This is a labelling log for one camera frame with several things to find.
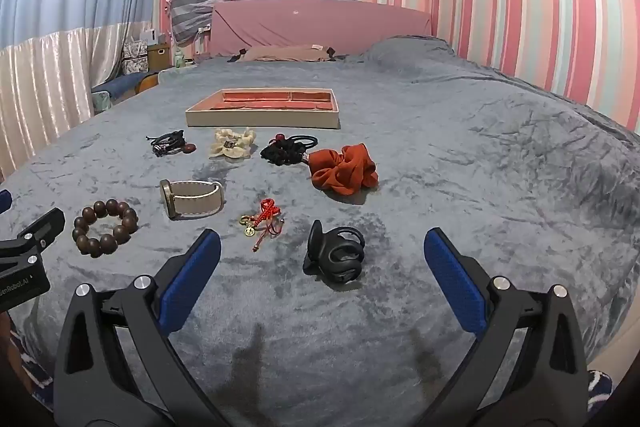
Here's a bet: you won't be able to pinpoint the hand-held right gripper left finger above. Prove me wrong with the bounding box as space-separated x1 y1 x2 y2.
52 228 232 427

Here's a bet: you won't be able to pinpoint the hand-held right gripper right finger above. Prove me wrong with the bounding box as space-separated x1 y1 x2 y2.
410 227 589 427

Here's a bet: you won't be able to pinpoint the brown wooden bead bracelet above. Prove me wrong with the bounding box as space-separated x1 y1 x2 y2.
72 200 139 257

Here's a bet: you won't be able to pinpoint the white and gold bracelet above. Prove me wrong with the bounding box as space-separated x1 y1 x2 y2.
159 179 225 221

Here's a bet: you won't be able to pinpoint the red knot coin charm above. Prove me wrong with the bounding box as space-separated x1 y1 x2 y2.
238 197 286 253

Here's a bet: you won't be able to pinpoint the black hair claw clip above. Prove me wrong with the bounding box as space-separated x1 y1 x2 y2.
302 220 365 291

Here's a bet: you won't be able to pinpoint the black leather cord bracelet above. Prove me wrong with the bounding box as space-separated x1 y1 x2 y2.
146 130 197 156

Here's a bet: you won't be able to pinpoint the cream scrunchie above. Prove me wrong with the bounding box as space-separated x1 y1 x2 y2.
208 127 258 163

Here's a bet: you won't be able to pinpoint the orange-red scrunchie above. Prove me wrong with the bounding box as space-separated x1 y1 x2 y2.
307 144 380 197

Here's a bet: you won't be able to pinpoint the black hair ties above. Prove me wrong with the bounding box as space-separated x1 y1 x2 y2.
259 133 320 168

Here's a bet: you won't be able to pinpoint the jewelry tray with red lining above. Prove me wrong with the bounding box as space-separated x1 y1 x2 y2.
185 88 341 130

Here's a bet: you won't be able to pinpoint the blue patterned rug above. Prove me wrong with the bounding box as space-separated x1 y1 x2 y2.
586 369 615 414
9 326 54 389

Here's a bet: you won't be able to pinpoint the white sheer curtain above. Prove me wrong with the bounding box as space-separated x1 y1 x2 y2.
0 22 156 182

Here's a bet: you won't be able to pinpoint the grey plush blanket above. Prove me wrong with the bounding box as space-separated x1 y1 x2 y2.
0 36 640 427

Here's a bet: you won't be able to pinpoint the blue cloth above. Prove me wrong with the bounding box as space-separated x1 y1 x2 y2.
91 71 161 104

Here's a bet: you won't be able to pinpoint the patterned storage box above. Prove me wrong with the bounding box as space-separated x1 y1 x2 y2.
122 38 151 76

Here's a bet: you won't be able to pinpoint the brown cardboard box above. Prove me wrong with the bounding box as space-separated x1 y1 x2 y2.
147 42 171 70

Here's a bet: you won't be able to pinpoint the tan pillow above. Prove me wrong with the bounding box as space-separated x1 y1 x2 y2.
243 44 347 63

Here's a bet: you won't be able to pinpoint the pink headboard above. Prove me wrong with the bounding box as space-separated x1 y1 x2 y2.
209 0 434 58

